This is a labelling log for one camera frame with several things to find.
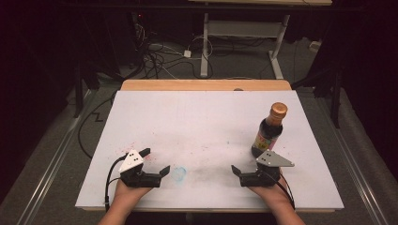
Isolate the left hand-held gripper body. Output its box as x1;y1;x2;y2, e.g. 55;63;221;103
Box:
118;149;162;188

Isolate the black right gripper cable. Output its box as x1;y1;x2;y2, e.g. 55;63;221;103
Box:
262;170;297;210

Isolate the dark soy sauce bottle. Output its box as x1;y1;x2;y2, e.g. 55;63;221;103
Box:
251;101;289;159

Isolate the wooden table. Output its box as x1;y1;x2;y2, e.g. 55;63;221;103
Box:
120;79;293;92

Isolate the white metal desk frame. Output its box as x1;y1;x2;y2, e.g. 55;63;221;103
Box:
187;0;333;80

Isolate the small white box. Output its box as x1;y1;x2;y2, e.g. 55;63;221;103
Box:
309;39;323;53

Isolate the metal floor rail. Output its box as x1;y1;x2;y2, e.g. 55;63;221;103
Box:
314;93;390;225
16;89;97;225

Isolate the person's left hand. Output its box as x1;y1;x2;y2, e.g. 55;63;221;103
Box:
114;180;154;209

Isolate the tangle of floor cables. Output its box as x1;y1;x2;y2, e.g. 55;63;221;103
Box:
132;22;215;80

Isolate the black floor cable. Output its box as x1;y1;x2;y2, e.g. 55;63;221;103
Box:
77;89;118;160

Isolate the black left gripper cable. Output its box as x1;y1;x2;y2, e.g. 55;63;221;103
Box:
104;155;130;212

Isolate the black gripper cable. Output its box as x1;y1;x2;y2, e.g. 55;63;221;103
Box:
262;170;297;210
104;155;130;212

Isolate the white table board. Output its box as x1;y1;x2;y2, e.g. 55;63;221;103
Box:
75;90;345;211

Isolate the person's right hand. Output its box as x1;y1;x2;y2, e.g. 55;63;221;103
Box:
248;176;294;212

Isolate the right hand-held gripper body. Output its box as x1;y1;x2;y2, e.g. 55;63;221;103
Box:
239;149;295;188

